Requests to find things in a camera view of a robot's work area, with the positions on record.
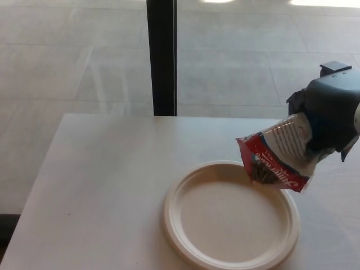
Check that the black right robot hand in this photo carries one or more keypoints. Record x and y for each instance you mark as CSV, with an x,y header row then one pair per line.
x,y
332,95

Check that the white round disposable plate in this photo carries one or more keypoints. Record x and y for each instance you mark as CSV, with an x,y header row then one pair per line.
x,y
225,222

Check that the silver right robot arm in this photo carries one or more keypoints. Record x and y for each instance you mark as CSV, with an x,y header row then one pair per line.
x,y
357,118

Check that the red white sunflower seed bag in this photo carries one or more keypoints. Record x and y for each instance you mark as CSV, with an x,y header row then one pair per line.
x,y
281,143

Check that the black vertical window post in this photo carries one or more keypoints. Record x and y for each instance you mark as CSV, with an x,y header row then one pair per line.
x,y
162,56

